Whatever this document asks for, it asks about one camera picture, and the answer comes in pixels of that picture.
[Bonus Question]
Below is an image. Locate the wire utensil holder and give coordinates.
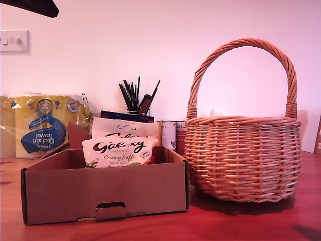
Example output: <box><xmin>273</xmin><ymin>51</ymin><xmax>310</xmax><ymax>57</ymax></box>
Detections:
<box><xmin>126</xmin><ymin>107</ymin><xmax>151</xmax><ymax>116</ymax></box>

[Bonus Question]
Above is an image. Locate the blue Terry's mini eggs bag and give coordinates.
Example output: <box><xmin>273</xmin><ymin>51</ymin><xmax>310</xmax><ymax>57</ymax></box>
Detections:
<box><xmin>100</xmin><ymin>109</ymin><xmax>155</xmax><ymax>124</ymax></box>

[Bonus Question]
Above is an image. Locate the bundle of black sticks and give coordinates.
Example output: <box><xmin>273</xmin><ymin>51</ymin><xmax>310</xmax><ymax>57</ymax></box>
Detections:
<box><xmin>118</xmin><ymin>76</ymin><xmax>141</xmax><ymax>111</ymax></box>

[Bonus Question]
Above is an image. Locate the white tin can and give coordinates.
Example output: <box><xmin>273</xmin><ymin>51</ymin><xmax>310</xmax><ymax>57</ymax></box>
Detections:
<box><xmin>162</xmin><ymin>120</ymin><xmax>177</xmax><ymax>151</ymax></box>

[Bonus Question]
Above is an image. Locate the single slanted black stick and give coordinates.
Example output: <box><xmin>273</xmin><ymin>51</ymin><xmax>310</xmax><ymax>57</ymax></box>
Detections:
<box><xmin>149</xmin><ymin>80</ymin><xmax>161</xmax><ymax>101</ymax></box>

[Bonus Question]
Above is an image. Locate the woven wicker basket with handle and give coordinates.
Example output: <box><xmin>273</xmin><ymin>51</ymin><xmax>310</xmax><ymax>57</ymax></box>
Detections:
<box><xmin>184</xmin><ymin>38</ymin><xmax>303</xmax><ymax>203</ymax></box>

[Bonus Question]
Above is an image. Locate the white light switch plate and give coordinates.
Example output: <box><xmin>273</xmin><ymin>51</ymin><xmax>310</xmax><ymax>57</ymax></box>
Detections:
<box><xmin>0</xmin><ymin>30</ymin><xmax>30</xmax><ymax>54</ymax></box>

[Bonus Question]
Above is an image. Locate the brown cardboard box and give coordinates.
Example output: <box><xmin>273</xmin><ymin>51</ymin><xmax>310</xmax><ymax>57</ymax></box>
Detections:
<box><xmin>20</xmin><ymin>119</ymin><xmax>189</xmax><ymax>226</ymax></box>

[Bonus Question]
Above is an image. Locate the white Galaxy mini eggs bag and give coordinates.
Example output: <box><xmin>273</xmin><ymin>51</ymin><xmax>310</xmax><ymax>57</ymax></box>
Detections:
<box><xmin>82</xmin><ymin>137</ymin><xmax>159</xmax><ymax>168</ymax></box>
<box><xmin>91</xmin><ymin>116</ymin><xmax>162</xmax><ymax>148</ymax></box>

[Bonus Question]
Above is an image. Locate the dark brown handled utensil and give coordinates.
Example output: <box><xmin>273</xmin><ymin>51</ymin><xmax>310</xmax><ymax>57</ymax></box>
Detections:
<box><xmin>138</xmin><ymin>93</ymin><xmax>153</xmax><ymax>116</ymax></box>

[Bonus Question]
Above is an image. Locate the yellow kitchen towel pack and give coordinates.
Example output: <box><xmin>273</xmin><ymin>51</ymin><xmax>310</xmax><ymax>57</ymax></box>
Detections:
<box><xmin>0</xmin><ymin>92</ymin><xmax>94</xmax><ymax>159</ymax></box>

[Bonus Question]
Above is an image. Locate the brown leaning board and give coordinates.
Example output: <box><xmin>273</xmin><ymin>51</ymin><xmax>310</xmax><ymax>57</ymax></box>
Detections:
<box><xmin>313</xmin><ymin>117</ymin><xmax>321</xmax><ymax>154</ymax></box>

